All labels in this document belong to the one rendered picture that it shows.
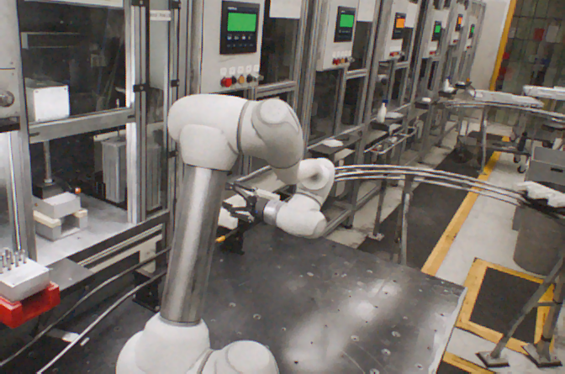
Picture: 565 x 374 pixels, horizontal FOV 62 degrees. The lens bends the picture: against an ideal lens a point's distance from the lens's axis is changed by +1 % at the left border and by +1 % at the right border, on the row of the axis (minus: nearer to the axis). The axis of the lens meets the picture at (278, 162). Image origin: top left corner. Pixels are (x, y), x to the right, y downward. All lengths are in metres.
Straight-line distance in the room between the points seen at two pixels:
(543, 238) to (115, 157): 3.04
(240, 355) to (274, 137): 0.49
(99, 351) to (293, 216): 0.71
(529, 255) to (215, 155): 3.19
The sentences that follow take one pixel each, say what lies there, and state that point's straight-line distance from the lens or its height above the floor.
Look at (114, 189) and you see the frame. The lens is 1.90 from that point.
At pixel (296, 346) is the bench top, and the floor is 0.68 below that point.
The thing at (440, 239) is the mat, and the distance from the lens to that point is 4.12.
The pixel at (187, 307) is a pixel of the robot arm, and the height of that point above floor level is 1.02.
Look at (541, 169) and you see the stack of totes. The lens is 4.54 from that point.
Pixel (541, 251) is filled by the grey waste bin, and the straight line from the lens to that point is 3.95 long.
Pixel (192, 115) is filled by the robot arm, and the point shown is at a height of 1.44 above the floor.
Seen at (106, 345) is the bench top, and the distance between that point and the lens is 1.61.
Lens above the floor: 1.70
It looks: 18 degrees down
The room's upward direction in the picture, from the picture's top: 6 degrees clockwise
